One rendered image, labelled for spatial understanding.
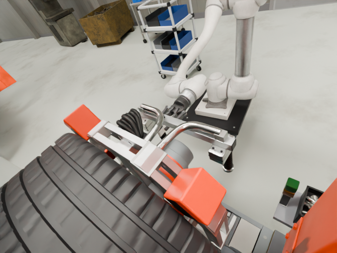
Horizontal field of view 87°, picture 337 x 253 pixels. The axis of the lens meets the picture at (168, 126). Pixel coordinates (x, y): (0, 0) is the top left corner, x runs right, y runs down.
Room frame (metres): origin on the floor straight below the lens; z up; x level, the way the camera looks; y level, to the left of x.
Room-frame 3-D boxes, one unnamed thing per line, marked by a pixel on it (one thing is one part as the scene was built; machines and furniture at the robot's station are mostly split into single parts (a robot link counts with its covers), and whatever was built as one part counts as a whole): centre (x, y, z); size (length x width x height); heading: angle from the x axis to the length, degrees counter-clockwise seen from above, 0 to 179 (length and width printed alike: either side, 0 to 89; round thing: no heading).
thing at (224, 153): (0.32, -0.13, 0.93); 0.09 x 0.05 x 0.05; 126
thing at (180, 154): (0.38, 0.07, 0.85); 0.21 x 0.14 x 0.14; 126
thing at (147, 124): (0.60, 0.07, 0.93); 0.09 x 0.05 x 0.05; 126
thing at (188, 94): (0.75, -0.15, 0.83); 0.09 x 0.06 x 0.09; 36
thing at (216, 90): (1.15, -0.50, 0.51); 0.18 x 0.16 x 0.22; 47
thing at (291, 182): (0.22, -0.37, 0.64); 0.04 x 0.04 x 0.04; 36
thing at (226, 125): (1.16, -0.49, 0.15); 0.50 x 0.50 x 0.30; 43
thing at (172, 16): (2.40, -0.48, 0.50); 0.54 x 0.42 x 1.00; 36
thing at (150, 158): (0.34, 0.13, 0.85); 0.54 x 0.07 x 0.54; 36
